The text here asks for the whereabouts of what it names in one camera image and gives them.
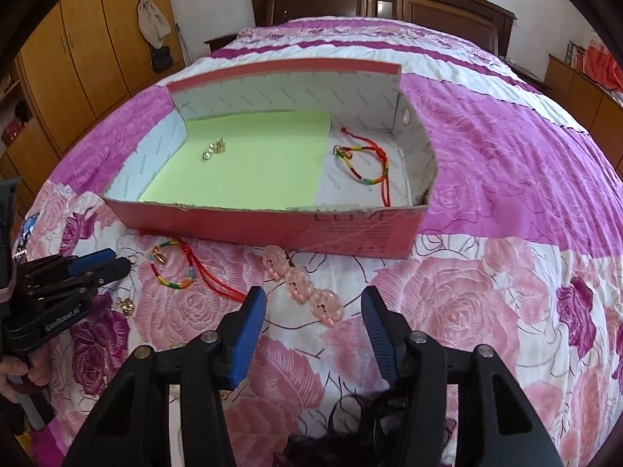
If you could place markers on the dark wooden headboard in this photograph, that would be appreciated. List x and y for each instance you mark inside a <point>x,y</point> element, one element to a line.
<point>340,5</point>

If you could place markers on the black feather hair claw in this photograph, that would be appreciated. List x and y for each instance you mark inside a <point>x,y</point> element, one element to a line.
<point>340,442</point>

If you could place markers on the open wooden shelf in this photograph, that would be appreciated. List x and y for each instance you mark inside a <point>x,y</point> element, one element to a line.
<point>19,116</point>

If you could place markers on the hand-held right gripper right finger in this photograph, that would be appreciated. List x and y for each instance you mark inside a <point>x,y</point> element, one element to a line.
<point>377,331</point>

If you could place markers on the light wooden wardrobe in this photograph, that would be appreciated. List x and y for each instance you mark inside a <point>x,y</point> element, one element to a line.
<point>97,34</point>

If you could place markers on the light wooden cabinet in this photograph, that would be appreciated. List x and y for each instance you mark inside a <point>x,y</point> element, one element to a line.
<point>584,102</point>

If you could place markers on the person's left hand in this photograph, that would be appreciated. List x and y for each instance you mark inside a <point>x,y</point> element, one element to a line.
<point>12,372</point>

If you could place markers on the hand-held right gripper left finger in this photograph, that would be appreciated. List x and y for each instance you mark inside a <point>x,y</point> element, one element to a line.
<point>248,331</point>

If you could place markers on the dark wooden nightstand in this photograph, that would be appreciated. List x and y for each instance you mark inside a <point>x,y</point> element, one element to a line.
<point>530,75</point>
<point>219,43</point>

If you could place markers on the red curtain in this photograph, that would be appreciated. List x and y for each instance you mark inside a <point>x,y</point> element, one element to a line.
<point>603,65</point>

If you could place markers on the thin metal rod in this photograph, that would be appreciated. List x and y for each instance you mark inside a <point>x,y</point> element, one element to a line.
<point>181,46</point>

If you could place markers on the small black bag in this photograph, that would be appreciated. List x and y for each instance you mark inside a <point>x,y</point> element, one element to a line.
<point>161,58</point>

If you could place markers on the row of books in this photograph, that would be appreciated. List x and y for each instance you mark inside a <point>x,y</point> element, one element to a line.
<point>574,54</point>

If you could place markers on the small gold earring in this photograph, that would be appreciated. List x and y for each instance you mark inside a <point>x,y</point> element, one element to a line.
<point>125,305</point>

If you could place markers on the beige knit hat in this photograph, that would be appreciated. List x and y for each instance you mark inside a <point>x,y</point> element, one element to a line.
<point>153,22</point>

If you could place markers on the red cardboard box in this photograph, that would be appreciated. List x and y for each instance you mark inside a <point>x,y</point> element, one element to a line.
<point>340,233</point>

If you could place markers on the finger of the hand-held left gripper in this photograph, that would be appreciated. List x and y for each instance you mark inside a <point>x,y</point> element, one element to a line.
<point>114,270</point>
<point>90,260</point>

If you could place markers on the light green paper sheet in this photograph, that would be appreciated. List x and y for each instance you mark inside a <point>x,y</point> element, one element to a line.
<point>253,165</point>

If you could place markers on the pink floral quilt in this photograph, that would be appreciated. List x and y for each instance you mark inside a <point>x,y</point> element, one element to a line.
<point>486,155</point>

